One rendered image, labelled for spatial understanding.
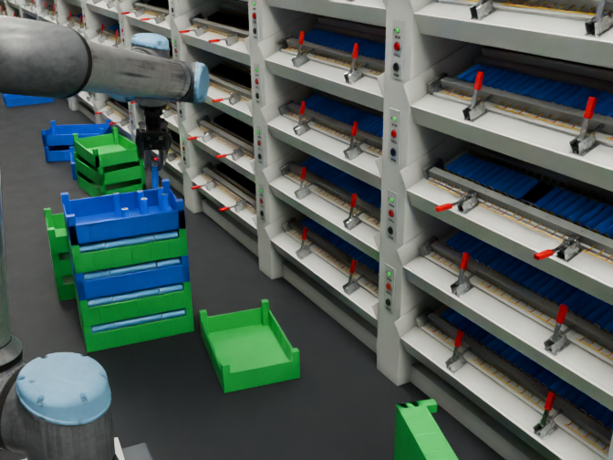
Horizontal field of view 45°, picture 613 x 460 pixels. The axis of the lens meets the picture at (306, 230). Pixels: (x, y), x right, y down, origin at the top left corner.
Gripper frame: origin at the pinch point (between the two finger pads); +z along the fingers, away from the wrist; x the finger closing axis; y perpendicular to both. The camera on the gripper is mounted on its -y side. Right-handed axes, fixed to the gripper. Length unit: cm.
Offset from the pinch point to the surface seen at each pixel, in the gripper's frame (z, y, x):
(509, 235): -26, 72, 66
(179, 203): 6.2, 10.0, 6.1
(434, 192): -21, 49, 60
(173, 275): 26.1, 15.4, 4.2
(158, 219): 9.7, 11.9, 0.5
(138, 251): 17.8, 15.0, -5.0
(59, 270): 43, -10, -30
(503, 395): 9, 81, 71
